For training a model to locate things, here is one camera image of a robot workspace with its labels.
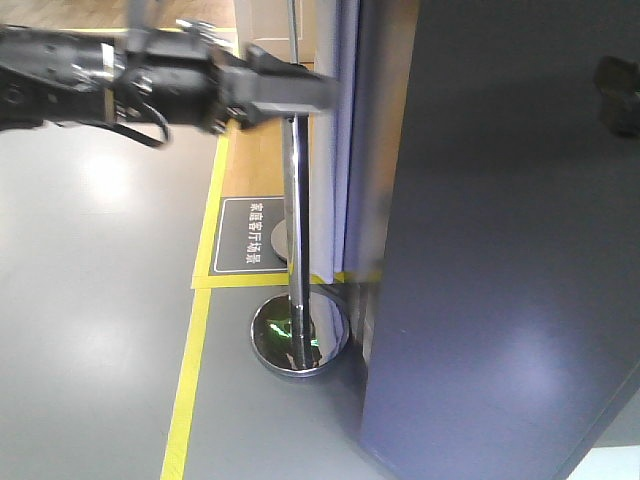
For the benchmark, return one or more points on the white fridge door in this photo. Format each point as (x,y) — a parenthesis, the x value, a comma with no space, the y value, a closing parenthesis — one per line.
(506,337)

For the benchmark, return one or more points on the yellow floor tape line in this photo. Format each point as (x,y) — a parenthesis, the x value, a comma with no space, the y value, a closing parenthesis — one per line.
(177,446)

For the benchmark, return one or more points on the grey floor sign chinese text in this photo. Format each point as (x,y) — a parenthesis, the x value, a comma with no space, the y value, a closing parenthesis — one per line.
(243,239)

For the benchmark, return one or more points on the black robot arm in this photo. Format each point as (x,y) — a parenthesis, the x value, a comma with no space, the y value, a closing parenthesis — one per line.
(56,76)

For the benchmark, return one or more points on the chrome stanchion post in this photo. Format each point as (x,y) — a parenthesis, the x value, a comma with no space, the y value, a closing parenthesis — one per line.
(299,334)

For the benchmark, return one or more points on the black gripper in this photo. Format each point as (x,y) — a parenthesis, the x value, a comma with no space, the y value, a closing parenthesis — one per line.
(186,78)

